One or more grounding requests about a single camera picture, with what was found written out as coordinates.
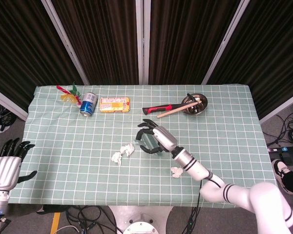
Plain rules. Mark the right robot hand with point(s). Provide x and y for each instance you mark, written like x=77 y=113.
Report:
x=164 y=137

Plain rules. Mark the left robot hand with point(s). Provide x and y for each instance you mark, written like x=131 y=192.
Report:
x=3 y=173

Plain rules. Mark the small green hand broom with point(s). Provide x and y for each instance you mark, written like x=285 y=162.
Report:
x=150 y=141

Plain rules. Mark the white paper ball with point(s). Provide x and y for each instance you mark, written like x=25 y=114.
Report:
x=117 y=158
x=176 y=172
x=128 y=149

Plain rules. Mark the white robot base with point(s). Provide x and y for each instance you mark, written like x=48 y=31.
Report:
x=141 y=219

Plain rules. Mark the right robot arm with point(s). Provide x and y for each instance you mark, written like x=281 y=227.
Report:
x=234 y=192

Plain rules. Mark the wooden stick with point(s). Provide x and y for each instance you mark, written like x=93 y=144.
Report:
x=175 y=110

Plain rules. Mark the red black hammer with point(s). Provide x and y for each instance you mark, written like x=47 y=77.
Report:
x=161 y=108

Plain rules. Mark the stainless steel bowl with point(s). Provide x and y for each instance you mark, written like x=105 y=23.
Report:
x=195 y=109

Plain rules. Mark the yellow snack package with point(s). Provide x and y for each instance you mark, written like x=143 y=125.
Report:
x=114 y=105

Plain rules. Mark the green checkered tablecloth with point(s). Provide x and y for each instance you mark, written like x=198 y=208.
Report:
x=75 y=175

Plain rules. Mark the blue soda can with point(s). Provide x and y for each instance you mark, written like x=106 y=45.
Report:
x=88 y=104

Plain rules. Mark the colourful feather shuttlecock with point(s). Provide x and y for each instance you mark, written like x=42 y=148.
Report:
x=69 y=97

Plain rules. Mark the dark ribbed partition panel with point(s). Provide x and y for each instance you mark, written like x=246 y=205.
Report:
x=19 y=48
x=185 y=36
x=100 y=36
x=271 y=48

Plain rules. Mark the white black sneaker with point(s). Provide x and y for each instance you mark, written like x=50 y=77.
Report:
x=279 y=170

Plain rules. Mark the black power strip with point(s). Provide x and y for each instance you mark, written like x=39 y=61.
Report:
x=285 y=149

